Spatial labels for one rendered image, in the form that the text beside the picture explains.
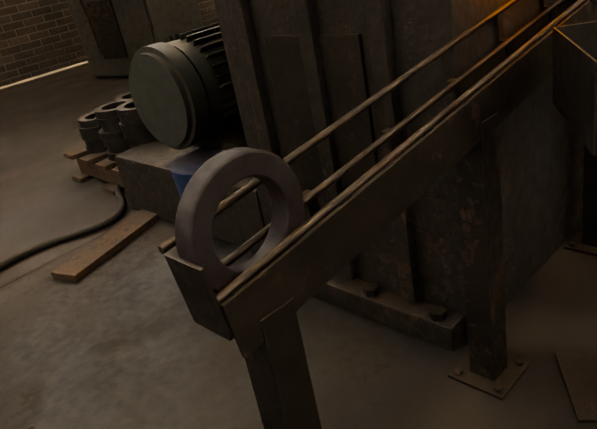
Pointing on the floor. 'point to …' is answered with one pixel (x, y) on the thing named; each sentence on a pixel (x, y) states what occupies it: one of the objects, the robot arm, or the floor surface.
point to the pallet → (108, 140)
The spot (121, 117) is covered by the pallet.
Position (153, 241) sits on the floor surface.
